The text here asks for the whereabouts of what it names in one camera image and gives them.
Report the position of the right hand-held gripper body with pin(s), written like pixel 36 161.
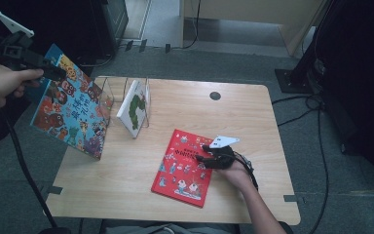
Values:
pixel 222 156

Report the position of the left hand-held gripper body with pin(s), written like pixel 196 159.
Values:
pixel 16 52

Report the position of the red picture book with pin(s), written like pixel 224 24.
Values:
pixel 178 172

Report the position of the cartoon animals picture book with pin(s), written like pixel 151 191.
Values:
pixel 74 113

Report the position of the clear acrylic book rack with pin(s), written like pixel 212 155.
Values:
pixel 117 91

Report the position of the white caterpillar picture book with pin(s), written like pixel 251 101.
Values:
pixel 126 107

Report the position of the person's right hand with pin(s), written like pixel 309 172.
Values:
pixel 237 175

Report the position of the person's left hand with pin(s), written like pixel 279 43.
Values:
pixel 0 83

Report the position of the dark curtain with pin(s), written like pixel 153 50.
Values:
pixel 61 19
pixel 363 65

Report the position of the dark equipment cabinet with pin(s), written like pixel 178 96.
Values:
pixel 110 26

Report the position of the person's grey clothing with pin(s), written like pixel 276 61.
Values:
pixel 175 229

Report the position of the black floor tape strip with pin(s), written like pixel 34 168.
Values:
pixel 142 45
pixel 129 45
pixel 167 48

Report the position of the black table edge tape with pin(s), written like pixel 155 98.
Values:
pixel 53 189
pixel 292 198

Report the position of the black metal stand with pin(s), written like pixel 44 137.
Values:
pixel 292 81

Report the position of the light wooden cabinet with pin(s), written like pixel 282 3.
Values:
pixel 240 9

